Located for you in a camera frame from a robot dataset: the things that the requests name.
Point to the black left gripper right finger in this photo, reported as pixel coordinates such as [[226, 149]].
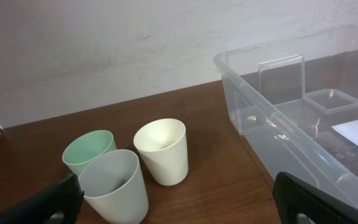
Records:
[[299, 202]]

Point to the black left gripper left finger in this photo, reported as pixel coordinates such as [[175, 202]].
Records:
[[59, 203]]

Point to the grey plastic cup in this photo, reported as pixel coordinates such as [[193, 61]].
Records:
[[114, 186]]

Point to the mint green plastic cup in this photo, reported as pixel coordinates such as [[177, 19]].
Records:
[[87, 148]]

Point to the cream plastic cup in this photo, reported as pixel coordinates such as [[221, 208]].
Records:
[[162, 146]]

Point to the clear plastic storage container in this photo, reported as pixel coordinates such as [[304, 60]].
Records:
[[284, 97]]

